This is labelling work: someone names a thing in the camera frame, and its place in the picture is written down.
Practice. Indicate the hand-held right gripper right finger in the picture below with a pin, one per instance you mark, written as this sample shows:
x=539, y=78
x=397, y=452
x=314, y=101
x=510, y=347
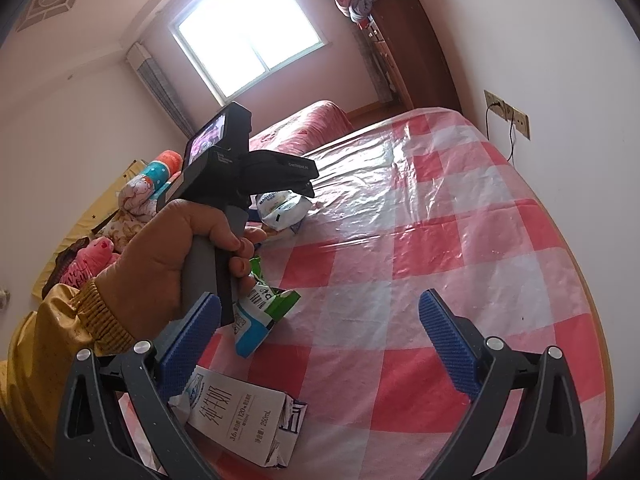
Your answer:
x=447, y=340

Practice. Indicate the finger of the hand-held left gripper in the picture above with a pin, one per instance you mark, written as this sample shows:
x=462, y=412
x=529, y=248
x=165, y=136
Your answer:
x=300, y=190

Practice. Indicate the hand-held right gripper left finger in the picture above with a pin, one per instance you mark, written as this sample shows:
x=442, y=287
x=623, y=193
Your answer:
x=192, y=340

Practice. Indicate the white wet wipes packet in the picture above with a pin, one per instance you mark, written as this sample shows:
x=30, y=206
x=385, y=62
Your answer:
x=285, y=210

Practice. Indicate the green blue white packet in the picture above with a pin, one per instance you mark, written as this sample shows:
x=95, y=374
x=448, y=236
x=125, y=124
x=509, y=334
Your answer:
x=255, y=320

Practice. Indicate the white milk carton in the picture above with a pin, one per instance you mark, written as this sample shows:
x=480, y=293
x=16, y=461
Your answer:
x=240, y=410

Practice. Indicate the person's left forearm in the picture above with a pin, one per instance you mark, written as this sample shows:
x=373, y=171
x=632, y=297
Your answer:
x=40, y=360

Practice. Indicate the person's left hand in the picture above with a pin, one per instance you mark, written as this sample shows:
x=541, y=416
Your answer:
x=155, y=270

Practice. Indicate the orange teal bolster pillow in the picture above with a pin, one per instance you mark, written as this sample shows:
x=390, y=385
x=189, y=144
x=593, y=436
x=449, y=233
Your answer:
x=162, y=167

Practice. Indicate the bed with pink sheet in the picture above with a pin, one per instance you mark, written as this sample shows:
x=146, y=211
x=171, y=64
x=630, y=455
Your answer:
x=310, y=125

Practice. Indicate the floral folded quilt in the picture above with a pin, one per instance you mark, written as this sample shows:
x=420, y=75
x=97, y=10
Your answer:
x=140, y=195

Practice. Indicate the pink white checked tablecloth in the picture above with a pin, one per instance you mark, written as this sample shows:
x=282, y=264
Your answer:
x=400, y=260

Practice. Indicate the beige floral pillow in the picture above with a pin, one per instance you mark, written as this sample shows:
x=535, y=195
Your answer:
x=120, y=230

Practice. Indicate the window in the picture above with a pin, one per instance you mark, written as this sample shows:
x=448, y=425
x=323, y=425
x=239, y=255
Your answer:
x=250, y=30

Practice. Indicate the yellow headboard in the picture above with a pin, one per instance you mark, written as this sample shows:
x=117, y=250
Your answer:
x=95, y=210

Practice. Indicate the dark brown blanket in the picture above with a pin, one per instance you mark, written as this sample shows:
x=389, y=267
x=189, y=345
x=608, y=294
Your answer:
x=62, y=265

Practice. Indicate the brown wooden wardrobe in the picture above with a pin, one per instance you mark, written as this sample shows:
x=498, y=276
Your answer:
x=420, y=60

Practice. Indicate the brass wall outlet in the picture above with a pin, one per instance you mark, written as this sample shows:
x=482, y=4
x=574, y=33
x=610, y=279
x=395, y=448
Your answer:
x=507, y=110

